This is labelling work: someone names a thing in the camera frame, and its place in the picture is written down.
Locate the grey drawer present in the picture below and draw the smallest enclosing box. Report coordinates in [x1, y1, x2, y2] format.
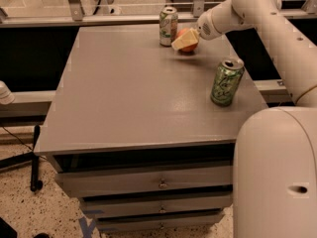
[96, 208, 224, 233]
[80, 187, 232, 218]
[55, 161, 232, 197]

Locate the white green 7up can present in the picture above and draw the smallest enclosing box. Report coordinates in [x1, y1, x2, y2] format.
[159, 6, 178, 47]

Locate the white cylindrical object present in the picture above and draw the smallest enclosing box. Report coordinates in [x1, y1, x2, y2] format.
[0, 80, 15, 105]

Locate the bottom grey drawer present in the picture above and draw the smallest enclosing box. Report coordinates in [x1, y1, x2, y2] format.
[96, 208, 224, 233]

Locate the top grey drawer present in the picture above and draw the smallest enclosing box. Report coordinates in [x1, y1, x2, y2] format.
[55, 161, 232, 197]

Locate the red-orange apple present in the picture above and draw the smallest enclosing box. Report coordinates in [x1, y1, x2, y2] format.
[174, 28, 200, 54]

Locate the blue floor tape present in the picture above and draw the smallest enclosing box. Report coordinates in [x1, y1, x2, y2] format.
[77, 209, 118, 238]

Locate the grey drawer cabinet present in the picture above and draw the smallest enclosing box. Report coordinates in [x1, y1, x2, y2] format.
[34, 21, 286, 234]

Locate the middle grey drawer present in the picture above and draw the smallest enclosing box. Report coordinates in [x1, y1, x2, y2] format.
[80, 187, 232, 218]

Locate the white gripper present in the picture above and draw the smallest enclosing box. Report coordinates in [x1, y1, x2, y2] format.
[170, 9, 224, 52]

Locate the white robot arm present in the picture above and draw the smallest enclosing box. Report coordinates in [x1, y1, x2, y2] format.
[172, 0, 317, 238]

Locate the black tripod stand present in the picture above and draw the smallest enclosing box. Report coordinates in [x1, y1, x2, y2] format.
[0, 125, 43, 192]

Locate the grey metal railing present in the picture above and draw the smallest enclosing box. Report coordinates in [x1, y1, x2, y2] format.
[0, 0, 317, 29]

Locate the green LaCroix can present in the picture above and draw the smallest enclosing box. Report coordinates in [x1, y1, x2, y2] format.
[210, 57, 245, 106]

